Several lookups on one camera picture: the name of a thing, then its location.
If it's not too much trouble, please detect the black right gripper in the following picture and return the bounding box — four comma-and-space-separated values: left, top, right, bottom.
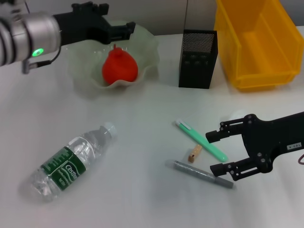
205, 111, 304, 181

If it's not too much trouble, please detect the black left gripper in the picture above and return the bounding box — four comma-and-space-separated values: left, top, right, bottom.
53, 1, 136, 46

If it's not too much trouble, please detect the mint green pen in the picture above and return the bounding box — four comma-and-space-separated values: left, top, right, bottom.
175, 120, 228, 162

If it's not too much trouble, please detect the small beige wooden block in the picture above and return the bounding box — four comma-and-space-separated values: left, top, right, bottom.
188, 144, 203, 163

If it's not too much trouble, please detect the grey marker pen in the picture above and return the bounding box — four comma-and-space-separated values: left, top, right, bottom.
165, 159, 235, 190

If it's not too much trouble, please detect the red-orange toy orange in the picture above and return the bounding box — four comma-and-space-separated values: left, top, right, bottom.
102, 44, 139, 85

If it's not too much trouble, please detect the clear green-label water bottle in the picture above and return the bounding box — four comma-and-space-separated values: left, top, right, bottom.
29, 121, 118, 203

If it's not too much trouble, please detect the pale green glass fruit plate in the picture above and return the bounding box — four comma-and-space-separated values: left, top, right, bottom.
67, 19, 160, 90

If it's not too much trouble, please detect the black mesh pen holder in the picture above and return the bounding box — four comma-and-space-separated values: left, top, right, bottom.
178, 29, 219, 89

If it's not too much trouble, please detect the yellow plastic bin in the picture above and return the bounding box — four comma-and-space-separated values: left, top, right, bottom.
213, 0, 304, 92

